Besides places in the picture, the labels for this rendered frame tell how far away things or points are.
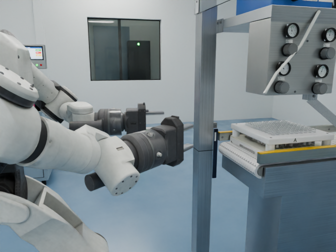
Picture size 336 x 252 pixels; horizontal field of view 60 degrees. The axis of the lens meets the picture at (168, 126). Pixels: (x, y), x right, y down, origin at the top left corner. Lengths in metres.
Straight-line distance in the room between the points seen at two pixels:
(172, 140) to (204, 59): 0.48
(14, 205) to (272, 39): 0.79
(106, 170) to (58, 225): 0.39
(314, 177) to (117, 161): 0.68
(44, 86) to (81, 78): 4.52
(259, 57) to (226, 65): 5.38
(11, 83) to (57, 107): 0.79
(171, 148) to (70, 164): 0.28
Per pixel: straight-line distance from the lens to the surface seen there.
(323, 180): 1.08
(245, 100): 6.50
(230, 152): 1.06
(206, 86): 1.09
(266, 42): 0.83
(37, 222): 0.89
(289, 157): 0.96
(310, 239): 1.22
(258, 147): 1.00
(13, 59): 0.77
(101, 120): 0.91
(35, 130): 0.40
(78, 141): 0.47
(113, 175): 0.55
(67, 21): 5.70
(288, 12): 0.86
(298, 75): 0.88
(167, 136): 0.66
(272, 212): 1.12
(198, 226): 1.26
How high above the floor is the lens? 1.21
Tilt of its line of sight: 12 degrees down
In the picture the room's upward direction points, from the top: straight up
